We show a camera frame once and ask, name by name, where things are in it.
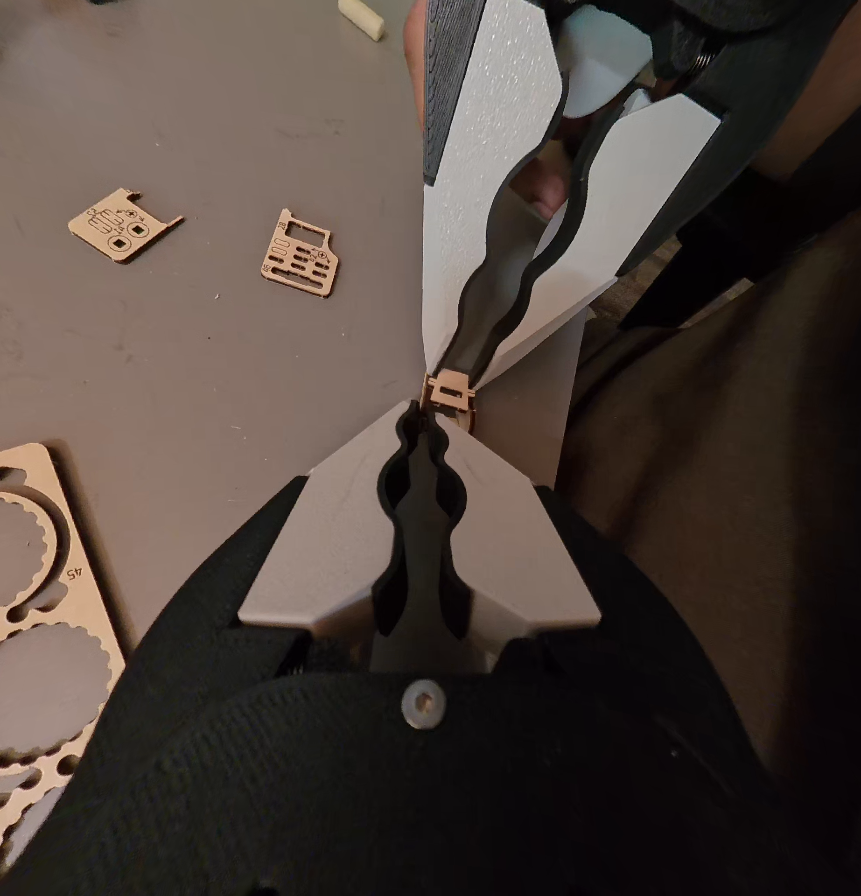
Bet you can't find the black office chair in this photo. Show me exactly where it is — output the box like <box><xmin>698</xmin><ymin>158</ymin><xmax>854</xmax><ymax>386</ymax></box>
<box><xmin>619</xmin><ymin>119</ymin><xmax>861</xmax><ymax>330</ymax></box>

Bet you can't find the grey desk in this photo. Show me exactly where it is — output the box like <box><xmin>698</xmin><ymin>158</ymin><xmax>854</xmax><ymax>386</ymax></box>
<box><xmin>0</xmin><ymin>0</ymin><xmax>592</xmax><ymax>896</ymax></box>

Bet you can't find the wooden puzzle sheet with gear holes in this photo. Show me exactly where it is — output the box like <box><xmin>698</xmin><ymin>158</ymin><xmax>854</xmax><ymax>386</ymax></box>
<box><xmin>0</xmin><ymin>442</ymin><xmax>126</xmax><ymax>896</ymax></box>

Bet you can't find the wooden offcut with slot grid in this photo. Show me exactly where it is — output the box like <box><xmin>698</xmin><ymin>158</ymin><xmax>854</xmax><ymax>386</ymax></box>
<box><xmin>261</xmin><ymin>208</ymin><xmax>340</xmax><ymax>300</ymax></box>

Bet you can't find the wooden offcut with square holes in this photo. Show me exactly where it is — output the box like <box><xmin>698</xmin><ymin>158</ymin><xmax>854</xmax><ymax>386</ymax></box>
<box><xmin>68</xmin><ymin>188</ymin><xmax>185</xmax><ymax>266</ymax></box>

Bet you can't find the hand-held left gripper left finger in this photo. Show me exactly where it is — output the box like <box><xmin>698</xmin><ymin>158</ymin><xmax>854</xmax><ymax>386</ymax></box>
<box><xmin>238</xmin><ymin>399</ymin><xmax>431</xmax><ymax>673</ymax></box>

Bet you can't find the person's brown clothing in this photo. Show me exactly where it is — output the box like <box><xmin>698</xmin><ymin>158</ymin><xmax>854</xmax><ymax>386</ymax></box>
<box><xmin>556</xmin><ymin>210</ymin><xmax>861</xmax><ymax>896</ymax></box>

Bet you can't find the small wooden puzzle assembly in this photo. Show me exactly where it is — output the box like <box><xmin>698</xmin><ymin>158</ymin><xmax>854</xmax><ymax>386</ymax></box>
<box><xmin>420</xmin><ymin>400</ymin><xmax>478</xmax><ymax>436</ymax></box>

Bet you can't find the slotted wooden puzzle piece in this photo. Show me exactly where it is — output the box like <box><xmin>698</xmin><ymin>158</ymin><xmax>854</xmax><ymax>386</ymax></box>
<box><xmin>423</xmin><ymin>370</ymin><xmax>471</xmax><ymax>408</ymax></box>

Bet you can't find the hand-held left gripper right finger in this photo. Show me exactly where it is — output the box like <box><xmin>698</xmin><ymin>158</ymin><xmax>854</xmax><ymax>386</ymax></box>
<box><xmin>429</xmin><ymin>412</ymin><xmax>604</xmax><ymax>674</ymax></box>

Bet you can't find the person's right hand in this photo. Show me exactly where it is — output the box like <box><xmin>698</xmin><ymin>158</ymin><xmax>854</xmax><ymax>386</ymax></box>
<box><xmin>511</xmin><ymin>140</ymin><xmax>570</xmax><ymax>219</ymax></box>

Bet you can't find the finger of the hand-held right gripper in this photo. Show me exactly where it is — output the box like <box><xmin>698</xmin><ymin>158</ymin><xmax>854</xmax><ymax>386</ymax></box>
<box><xmin>469</xmin><ymin>87</ymin><xmax>724</xmax><ymax>386</ymax></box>
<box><xmin>423</xmin><ymin>0</ymin><xmax>567</xmax><ymax>379</ymax></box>

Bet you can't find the person's right forearm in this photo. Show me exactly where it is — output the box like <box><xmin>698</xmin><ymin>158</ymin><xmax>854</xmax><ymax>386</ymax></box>
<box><xmin>749</xmin><ymin>0</ymin><xmax>861</xmax><ymax>183</ymax></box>

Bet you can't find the white wax cylinder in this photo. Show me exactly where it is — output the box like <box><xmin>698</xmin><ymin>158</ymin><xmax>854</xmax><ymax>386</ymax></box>
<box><xmin>338</xmin><ymin>0</ymin><xmax>387</xmax><ymax>42</ymax></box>

